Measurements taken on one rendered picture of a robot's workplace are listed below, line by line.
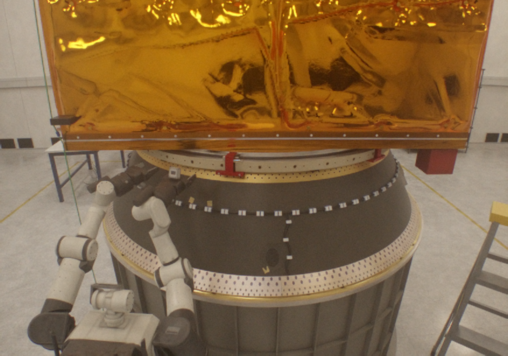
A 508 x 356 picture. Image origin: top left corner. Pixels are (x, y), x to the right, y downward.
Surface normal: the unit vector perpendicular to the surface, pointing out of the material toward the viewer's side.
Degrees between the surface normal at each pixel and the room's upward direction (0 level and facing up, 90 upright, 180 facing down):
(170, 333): 20
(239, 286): 43
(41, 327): 35
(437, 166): 90
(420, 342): 0
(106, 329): 8
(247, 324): 90
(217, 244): 62
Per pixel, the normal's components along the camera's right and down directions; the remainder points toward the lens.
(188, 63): 0.10, 0.26
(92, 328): 0.02, -0.98
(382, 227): 0.53, -0.18
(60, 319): 0.28, -0.59
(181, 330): -0.32, -0.83
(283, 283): 0.05, -0.44
